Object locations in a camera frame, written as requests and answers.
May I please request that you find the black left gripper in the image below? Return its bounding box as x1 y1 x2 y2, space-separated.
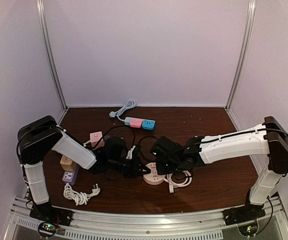
108 155 151 179

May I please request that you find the round pink power socket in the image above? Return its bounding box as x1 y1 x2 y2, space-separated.
143 162 166 186

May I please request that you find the pink cube socket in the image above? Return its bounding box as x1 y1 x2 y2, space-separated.
90 131 105 148

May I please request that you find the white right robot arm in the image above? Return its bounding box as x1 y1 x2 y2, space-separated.
150 116 288 221

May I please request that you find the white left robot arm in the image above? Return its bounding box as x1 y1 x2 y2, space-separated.
16 115 151 222

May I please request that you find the beige cube socket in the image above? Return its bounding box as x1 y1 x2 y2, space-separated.
60 155 76 172

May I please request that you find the purple power strip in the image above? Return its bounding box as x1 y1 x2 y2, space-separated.
62 166 79 186

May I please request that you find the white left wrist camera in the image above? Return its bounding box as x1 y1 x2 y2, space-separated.
126 145 137 160

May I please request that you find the white coiled socket cable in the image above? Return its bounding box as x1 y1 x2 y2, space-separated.
166 169 193 194

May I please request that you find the light blue strip cable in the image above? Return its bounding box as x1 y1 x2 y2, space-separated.
109 100 137 123

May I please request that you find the white bundled strip cable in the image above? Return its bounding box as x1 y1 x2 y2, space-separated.
63 183 101 206

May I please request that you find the aluminium front rail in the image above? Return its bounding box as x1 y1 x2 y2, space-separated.
1 196 288 240

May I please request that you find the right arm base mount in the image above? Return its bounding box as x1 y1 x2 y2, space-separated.
222 204 266 237

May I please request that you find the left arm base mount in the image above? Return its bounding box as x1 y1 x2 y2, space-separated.
29 202 73 239

